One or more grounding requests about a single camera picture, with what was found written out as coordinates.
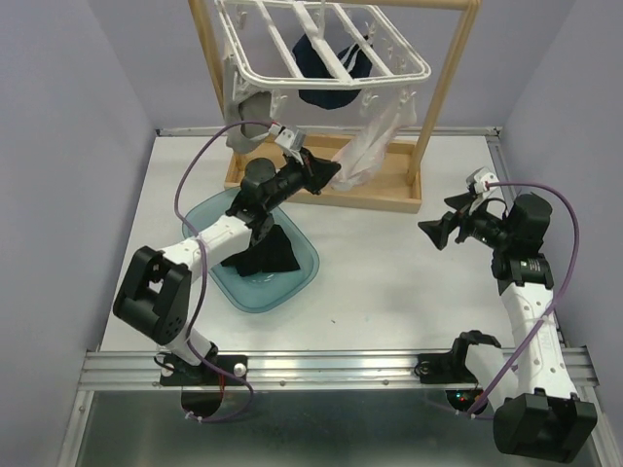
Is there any white pink underwear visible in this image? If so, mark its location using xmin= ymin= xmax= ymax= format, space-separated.
xmin=330 ymin=91 xmax=418 ymax=192

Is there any aluminium rail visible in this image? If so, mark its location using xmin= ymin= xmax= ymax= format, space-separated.
xmin=80 ymin=347 xmax=600 ymax=390

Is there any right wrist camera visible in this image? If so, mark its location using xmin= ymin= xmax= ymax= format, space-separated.
xmin=466 ymin=166 xmax=498 ymax=196

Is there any black underwear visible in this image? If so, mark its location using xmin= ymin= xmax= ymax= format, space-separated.
xmin=221 ymin=225 xmax=301 ymax=277

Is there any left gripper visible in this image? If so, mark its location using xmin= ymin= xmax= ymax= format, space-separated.
xmin=264 ymin=148 xmax=341 ymax=212

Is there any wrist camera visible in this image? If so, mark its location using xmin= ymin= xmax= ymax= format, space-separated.
xmin=269 ymin=123 xmax=306 ymax=157
xmin=466 ymin=166 xmax=498 ymax=196

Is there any white clip hanger frame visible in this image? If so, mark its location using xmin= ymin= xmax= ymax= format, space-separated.
xmin=215 ymin=1 xmax=431 ymax=118

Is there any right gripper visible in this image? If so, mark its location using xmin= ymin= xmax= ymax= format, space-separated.
xmin=417 ymin=190 xmax=513 ymax=250

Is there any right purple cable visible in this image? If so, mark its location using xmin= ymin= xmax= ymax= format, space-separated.
xmin=455 ymin=180 xmax=581 ymax=420

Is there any grey underwear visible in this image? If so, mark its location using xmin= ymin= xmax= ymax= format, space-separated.
xmin=223 ymin=54 xmax=272 ymax=154

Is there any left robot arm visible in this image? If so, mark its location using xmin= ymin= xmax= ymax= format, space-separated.
xmin=113 ymin=150 xmax=341 ymax=386

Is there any wooden rack stand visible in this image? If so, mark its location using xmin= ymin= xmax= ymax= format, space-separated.
xmin=189 ymin=1 xmax=480 ymax=213

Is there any navy blue underwear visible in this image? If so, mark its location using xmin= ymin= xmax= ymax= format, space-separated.
xmin=291 ymin=32 xmax=375 ymax=111

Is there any teal plastic basin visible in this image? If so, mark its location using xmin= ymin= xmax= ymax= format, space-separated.
xmin=186 ymin=188 xmax=320 ymax=313

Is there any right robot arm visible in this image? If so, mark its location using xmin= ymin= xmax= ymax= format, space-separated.
xmin=414 ymin=193 xmax=598 ymax=464

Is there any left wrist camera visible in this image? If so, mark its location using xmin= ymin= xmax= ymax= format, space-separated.
xmin=269 ymin=123 xmax=306 ymax=157

